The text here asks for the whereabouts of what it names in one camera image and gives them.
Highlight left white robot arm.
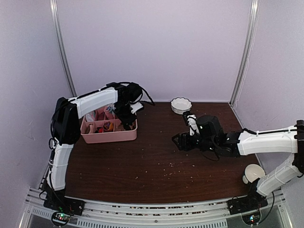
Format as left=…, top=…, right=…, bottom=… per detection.
left=44, top=82, right=148, bottom=211

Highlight white scalloped ceramic bowl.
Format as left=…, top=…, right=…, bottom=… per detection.
left=171, top=97, right=192, bottom=115

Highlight left aluminium corner post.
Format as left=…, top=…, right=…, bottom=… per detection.
left=49, top=0, right=76, bottom=96

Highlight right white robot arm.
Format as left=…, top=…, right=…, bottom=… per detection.
left=171, top=112, right=304, bottom=210

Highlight rolled socks in box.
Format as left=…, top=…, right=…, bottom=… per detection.
left=85, top=110, right=96, bottom=122

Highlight white paper cup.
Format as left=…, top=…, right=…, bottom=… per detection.
left=242, top=164, right=266, bottom=184

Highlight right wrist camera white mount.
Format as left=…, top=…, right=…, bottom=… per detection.
left=182, top=111, right=200, bottom=136

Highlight aluminium corner post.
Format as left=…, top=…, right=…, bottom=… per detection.
left=229, top=0, right=260, bottom=107
left=49, top=0, right=76, bottom=96

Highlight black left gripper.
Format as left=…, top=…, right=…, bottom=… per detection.
left=114, top=100, right=137, bottom=125

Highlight aluminium front rail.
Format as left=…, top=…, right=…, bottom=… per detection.
left=17, top=188, right=293, bottom=228

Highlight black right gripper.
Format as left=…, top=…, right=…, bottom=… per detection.
left=172, top=132, right=217, bottom=153

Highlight right aluminium corner post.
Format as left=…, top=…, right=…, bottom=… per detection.
left=229, top=0, right=260, bottom=107

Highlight pink divided storage box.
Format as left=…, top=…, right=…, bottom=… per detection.
left=80, top=106, right=137, bottom=144

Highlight orange purple rolled sock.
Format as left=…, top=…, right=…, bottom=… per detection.
left=95, top=122, right=114, bottom=133

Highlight pink white rolled sock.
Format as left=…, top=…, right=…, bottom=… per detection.
left=104, top=105, right=115, bottom=120

